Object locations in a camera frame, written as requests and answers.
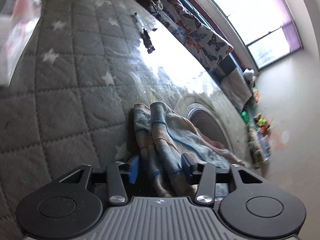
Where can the black marker pen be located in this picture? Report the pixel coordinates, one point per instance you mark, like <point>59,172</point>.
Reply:
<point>146,38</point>

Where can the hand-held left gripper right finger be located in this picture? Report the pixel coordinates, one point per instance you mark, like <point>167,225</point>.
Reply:
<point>186,166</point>

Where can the window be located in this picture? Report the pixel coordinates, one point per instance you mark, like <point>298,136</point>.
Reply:
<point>250,10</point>

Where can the white pillow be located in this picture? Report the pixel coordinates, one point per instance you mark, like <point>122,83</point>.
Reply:
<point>235,90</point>

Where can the purple curtain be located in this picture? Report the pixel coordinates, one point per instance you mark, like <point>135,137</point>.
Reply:
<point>290,32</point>

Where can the colourful plush toy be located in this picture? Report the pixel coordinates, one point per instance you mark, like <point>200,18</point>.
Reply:
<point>255,93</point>

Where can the clear plastic storage box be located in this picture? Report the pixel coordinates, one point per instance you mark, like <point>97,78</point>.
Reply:
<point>261,146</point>

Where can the small butterfly print pillow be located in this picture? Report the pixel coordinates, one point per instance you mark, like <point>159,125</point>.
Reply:
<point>175,5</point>

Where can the large butterfly print pillow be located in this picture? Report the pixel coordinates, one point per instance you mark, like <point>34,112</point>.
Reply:
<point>205,47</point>

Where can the pink white plastic packet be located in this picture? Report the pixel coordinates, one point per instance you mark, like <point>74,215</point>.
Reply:
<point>20,35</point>

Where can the white plush toy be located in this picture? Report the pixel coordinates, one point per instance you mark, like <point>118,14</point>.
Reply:
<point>250,75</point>

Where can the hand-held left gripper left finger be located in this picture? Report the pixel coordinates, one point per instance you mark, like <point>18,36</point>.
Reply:
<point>134,168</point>

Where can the blue striped cloth garment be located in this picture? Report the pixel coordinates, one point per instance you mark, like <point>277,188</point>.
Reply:
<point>162,135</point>

